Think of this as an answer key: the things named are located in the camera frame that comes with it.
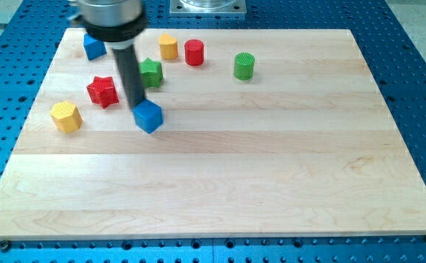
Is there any yellow heart block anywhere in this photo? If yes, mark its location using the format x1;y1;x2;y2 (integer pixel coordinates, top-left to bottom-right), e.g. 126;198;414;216
158;34;178;60

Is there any light wooden board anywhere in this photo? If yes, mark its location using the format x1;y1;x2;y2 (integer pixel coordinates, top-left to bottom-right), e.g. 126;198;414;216
0;28;426;240

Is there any red cylinder block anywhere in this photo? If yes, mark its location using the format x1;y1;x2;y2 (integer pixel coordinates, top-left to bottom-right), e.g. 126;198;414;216
184;39;205;66

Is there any blue perforated metal base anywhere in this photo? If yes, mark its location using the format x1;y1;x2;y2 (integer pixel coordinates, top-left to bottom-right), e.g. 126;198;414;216
0;1;426;262

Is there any green star block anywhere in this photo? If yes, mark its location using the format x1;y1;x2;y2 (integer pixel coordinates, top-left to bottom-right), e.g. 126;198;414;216
139;58;163;88

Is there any blue cube block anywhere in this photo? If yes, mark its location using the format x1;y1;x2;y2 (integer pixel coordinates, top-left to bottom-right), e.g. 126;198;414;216
132;99;164;134

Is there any yellow hexagon block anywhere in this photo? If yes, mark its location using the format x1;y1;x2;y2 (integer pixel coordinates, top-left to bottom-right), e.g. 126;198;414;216
50;101;83;133

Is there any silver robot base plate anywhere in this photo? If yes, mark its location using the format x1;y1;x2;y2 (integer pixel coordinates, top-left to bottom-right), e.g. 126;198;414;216
170;0;247;15

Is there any red star block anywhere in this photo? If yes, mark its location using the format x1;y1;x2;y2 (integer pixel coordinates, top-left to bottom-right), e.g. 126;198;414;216
86;76;119;109

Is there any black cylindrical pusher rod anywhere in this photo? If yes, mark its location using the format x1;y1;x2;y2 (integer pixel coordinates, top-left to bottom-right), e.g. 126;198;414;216
113;45;146;108

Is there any blue pentagon block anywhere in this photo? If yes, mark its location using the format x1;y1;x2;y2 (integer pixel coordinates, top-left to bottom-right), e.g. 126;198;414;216
83;34;107;61

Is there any green cylinder block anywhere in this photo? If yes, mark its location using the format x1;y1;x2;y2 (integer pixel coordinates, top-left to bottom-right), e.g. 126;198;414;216
233;53;255;80

